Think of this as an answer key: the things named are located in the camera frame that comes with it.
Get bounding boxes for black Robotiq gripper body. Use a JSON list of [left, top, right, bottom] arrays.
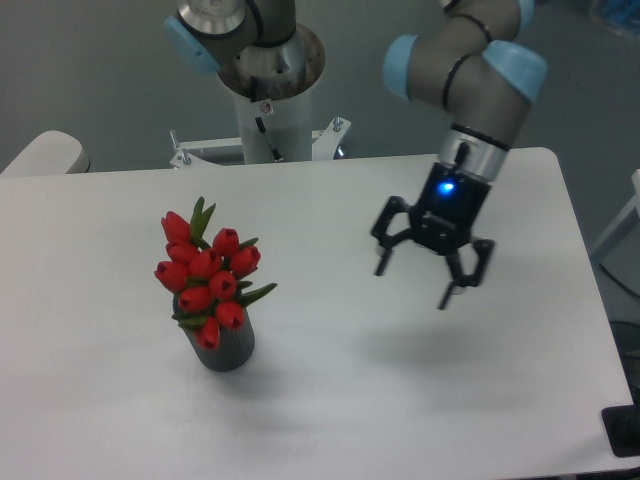
[[408, 163, 491, 256]]

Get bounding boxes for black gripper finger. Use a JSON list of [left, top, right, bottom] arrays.
[[369, 195, 417, 277], [437, 238, 496, 311]]

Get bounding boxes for red tulip bouquet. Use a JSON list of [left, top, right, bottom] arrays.
[[154, 197, 277, 352]]

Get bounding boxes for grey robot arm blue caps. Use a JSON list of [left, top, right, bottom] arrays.
[[164, 1, 547, 294]]

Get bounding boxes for dark grey ribbed vase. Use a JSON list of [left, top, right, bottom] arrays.
[[172, 295, 255, 372]]

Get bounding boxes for black box at table edge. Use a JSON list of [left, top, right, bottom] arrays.
[[601, 405, 639, 458]]

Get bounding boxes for white chair armrest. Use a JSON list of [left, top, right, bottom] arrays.
[[1, 130, 91, 178]]

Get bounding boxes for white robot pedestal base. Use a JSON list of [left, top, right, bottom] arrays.
[[168, 22, 352, 170]]

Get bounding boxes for white frame at right edge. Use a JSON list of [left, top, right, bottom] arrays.
[[589, 170, 639, 263]]

